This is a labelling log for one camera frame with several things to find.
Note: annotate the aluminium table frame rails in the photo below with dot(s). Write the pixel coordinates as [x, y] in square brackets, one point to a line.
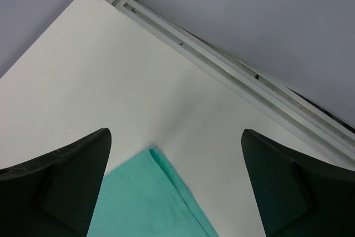
[300, 117]

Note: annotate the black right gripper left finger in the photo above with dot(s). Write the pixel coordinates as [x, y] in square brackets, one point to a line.
[55, 194]

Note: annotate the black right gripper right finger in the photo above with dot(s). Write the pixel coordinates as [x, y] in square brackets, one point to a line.
[296, 194]

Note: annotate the teal t shirt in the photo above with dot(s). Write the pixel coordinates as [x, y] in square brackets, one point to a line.
[145, 196]

